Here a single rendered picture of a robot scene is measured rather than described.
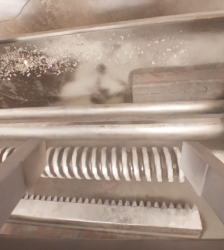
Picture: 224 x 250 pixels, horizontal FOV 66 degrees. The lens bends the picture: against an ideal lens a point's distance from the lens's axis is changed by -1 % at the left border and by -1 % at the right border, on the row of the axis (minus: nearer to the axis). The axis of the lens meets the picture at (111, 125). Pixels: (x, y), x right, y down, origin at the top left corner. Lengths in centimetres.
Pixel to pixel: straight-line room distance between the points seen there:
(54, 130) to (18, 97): 38
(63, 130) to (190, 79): 31
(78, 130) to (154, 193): 15
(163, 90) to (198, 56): 12
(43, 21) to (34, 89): 43
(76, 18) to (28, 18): 22
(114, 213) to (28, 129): 18
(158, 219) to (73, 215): 11
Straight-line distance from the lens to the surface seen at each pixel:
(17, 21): 102
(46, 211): 28
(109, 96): 53
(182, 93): 45
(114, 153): 21
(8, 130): 32
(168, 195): 29
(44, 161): 16
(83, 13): 88
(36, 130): 29
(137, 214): 25
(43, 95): 59
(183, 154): 16
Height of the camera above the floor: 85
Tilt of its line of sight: 48 degrees down
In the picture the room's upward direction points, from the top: 170 degrees counter-clockwise
